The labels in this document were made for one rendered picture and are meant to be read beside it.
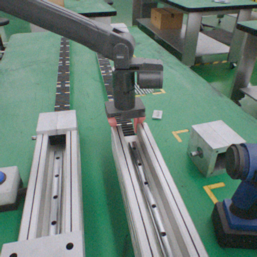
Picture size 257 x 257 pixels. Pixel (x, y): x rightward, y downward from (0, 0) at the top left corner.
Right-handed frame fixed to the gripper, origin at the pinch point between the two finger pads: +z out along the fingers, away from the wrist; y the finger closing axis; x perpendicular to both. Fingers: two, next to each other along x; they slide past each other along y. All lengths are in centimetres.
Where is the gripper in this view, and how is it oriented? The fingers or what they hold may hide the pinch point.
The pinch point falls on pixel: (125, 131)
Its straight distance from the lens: 72.6
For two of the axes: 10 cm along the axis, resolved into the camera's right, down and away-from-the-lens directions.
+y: 9.7, -1.6, 1.7
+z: 0.3, 8.1, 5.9
